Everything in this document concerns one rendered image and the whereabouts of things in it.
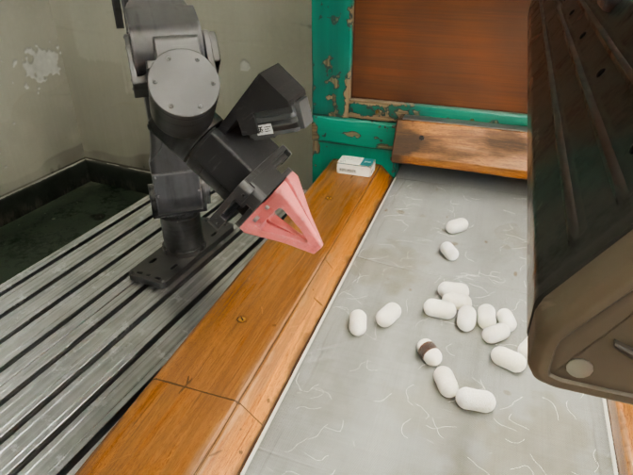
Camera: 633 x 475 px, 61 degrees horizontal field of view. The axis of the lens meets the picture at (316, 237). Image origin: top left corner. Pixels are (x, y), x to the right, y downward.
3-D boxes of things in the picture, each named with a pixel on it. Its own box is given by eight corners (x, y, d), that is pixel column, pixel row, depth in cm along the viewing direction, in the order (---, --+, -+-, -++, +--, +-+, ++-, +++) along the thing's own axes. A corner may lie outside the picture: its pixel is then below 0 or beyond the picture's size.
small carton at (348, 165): (336, 172, 92) (336, 162, 91) (342, 165, 95) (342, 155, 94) (370, 177, 91) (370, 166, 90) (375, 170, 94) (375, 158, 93)
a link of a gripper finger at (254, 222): (353, 209, 56) (288, 146, 55) (332, 242, 50) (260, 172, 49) (314, 244, 60) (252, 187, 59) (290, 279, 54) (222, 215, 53)
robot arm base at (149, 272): (232, 188, 91) (198, 181, 93) (155, 244, 75) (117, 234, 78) (235, 228, 95) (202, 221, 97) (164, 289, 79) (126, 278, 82)
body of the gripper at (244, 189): (297, 155, 56) (245, 105, 55) (256, 195, 47) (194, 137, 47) (263, 192, 59) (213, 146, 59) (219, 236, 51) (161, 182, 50)
